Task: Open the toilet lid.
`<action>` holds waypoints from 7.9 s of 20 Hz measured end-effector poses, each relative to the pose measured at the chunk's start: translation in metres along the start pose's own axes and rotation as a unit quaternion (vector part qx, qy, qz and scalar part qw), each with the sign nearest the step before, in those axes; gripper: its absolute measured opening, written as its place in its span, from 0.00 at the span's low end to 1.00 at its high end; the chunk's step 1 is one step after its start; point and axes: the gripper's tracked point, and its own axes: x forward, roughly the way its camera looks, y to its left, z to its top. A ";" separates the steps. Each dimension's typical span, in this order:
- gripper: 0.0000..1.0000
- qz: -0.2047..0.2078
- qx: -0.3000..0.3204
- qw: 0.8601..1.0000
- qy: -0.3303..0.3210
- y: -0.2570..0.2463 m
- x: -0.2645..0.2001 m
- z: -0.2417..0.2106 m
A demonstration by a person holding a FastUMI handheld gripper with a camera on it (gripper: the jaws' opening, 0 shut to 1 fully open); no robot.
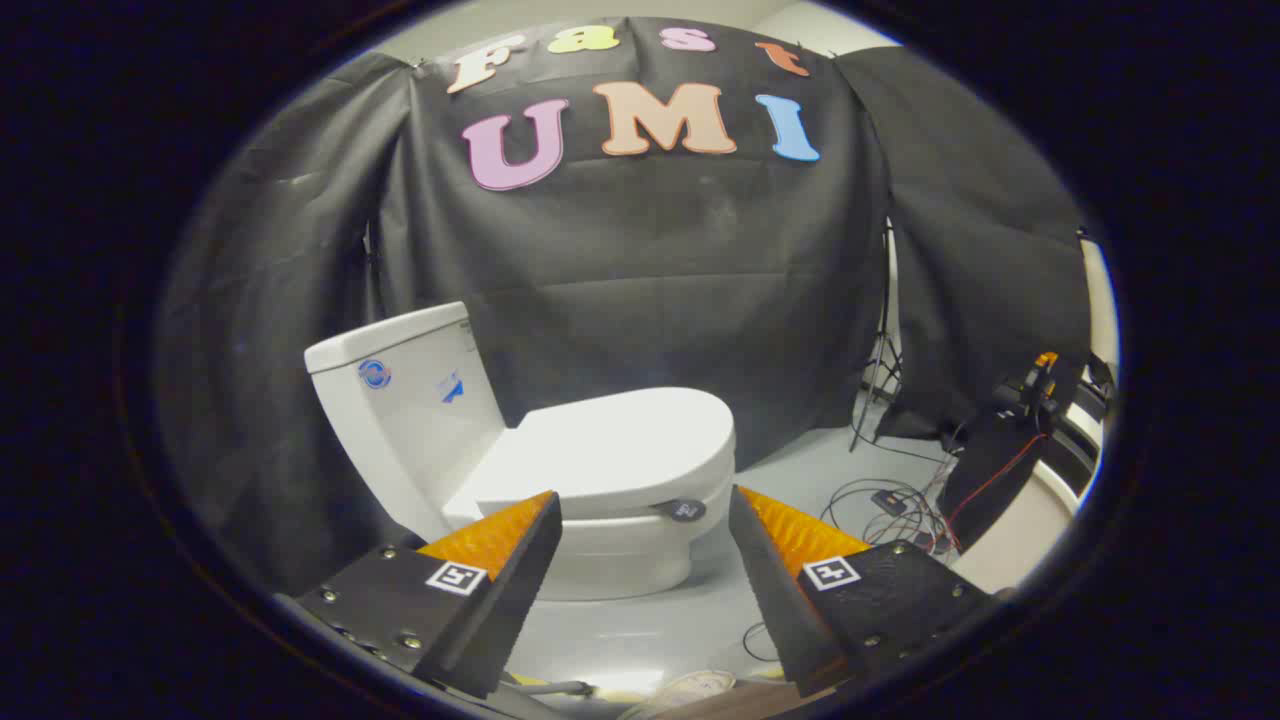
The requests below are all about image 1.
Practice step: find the white table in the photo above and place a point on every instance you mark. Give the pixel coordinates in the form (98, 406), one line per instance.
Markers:
(1020, 545)

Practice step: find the black cloth covered table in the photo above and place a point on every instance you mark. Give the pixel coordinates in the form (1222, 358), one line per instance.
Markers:
(1010, 500)

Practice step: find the black light stand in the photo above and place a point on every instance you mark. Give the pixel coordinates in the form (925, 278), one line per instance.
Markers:
(884, 340)

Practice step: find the white toilet lid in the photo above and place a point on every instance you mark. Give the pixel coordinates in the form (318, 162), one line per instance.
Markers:
(620, 440)

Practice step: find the orange and black gripper device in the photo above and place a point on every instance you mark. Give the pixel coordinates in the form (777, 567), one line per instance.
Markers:
(1030, 390)

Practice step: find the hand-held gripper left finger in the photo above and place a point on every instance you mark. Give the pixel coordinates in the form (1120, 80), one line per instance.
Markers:
(505, 610)

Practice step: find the small black adapter box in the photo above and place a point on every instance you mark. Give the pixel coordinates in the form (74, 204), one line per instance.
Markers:
(889, 502)

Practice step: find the black backdrop cloth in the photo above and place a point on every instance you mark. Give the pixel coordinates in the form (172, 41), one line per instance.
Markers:
(650, 260)

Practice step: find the white ceramic toilet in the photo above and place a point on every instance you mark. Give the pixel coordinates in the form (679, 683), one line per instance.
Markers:
(400, 420)

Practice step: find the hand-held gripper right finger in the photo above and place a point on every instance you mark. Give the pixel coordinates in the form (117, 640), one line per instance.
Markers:
(775, 600)

